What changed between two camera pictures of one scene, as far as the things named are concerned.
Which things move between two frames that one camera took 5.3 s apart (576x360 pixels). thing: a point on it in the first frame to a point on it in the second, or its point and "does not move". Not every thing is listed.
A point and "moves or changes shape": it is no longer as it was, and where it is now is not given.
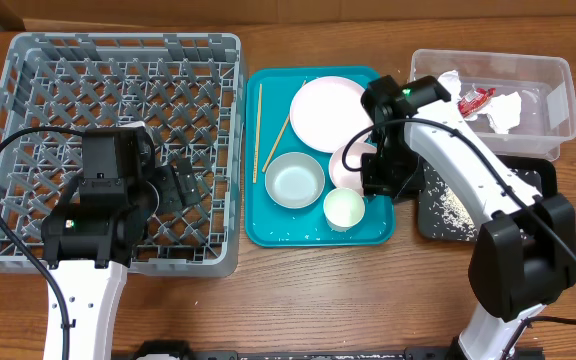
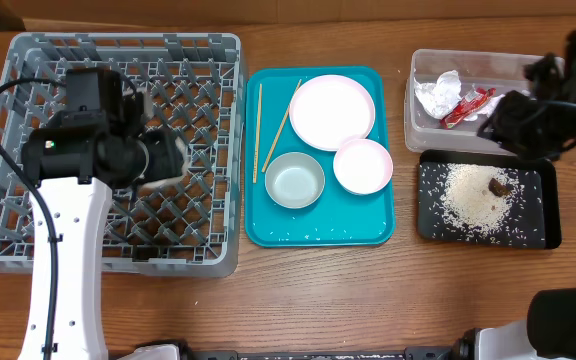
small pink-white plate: [341, 176] does not move
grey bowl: [295, 180] does not move
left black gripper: [177, 183] to [169, 157]
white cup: [343, 208] moves or changes shape
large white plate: [327, 112] does not move
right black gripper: [372, 185] to [500, 130]
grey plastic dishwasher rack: [187, 90] does not move
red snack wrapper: [475, 101] does not move
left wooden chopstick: [257, 138] does not move
